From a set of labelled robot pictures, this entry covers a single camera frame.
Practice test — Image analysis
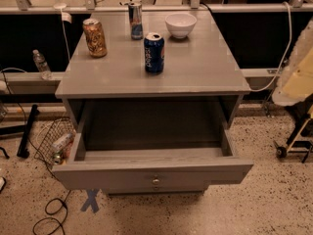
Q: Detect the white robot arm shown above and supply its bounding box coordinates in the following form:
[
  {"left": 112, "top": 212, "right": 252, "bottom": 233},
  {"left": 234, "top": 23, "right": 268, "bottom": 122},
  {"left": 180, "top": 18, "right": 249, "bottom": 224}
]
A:
[{"left": 272, "top": 20, "right": 313, "bottom": 106}]

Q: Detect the round metal drawer knob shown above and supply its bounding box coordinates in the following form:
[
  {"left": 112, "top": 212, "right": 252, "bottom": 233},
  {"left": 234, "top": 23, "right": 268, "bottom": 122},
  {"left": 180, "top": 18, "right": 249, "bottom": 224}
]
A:
[{"left": 152, "top": 178, "right": 160, "bottom": 185}]

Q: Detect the grey open top drawer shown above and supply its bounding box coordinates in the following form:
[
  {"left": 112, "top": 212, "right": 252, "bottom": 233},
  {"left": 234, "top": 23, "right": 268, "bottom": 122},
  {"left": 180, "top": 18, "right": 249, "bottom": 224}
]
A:
[{"left": 52, "top": 99, "right": 254, "bottom": 192}]

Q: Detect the grey wooden cabinet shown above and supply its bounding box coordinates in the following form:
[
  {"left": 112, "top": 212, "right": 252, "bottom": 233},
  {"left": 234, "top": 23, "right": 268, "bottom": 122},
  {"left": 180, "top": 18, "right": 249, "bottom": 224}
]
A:
[{"left": 54, "top": 9, "right": 252, "bottom": 198}]

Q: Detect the blue Pepsi can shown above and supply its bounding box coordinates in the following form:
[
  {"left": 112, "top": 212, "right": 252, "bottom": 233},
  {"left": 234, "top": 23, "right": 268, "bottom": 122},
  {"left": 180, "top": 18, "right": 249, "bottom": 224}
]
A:
[{"left": 144, "top": 32, "right": 164, "bottom": 74}]

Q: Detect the white ceramic bowl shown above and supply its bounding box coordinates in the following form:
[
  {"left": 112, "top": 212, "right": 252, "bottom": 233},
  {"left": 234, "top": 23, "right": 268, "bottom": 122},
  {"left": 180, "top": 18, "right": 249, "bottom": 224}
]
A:
[{"left": 165, "top": 13, "right": 198, "bottom": 39}]

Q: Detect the gold soda can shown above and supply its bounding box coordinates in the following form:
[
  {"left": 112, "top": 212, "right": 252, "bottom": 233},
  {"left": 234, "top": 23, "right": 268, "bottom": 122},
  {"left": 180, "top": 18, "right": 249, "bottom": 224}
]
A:
[{"left": 82, "top": 18, "right": 108, "bottom": 58}]

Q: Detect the slim Red Bull can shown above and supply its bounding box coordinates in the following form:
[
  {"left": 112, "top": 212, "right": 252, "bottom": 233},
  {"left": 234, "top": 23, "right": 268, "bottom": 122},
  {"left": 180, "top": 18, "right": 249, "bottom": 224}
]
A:
[{"left": 128, "top": 2, "right": 143, "bottom": 40}]

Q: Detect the blue tape cross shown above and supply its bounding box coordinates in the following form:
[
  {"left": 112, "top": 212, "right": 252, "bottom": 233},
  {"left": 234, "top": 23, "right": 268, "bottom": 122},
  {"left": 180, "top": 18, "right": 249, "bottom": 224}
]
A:
[{"left": 80, "top": 189, "right": 99, "bottom": 213}]

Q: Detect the clear plastic water bottle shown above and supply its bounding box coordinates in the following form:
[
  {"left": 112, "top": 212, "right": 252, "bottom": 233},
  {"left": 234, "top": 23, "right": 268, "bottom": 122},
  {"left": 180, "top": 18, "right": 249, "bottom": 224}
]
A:
[{"left": 32, "top": 49, "right": 52, "bottom": 80}]

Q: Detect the black metal stand leg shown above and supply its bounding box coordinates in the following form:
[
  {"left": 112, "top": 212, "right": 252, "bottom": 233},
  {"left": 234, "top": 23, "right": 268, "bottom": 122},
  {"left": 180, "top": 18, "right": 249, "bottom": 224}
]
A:
[{"left": 17, "top": 105, "right": 39, "bottom": 159}]

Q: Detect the wire mesh basket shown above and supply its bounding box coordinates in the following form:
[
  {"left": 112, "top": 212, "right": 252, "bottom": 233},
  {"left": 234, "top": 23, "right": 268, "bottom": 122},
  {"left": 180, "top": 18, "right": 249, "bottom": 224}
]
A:
[{"left": 35, "top": 117, "right": 75, "bottom": 167}]

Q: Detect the wheeled cart frame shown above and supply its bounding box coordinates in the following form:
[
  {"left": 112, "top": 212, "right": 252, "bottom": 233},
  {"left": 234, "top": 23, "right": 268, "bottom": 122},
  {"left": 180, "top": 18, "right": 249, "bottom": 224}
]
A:
[{"left": 274, "top": 114, "right": 313, "bottom": 164}]

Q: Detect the white cable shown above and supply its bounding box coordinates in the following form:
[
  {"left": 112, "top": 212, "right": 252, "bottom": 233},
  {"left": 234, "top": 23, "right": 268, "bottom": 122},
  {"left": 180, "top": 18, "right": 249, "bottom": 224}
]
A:
[{"left": 249, "top": 1, "right": 293, "bottom": 93}]

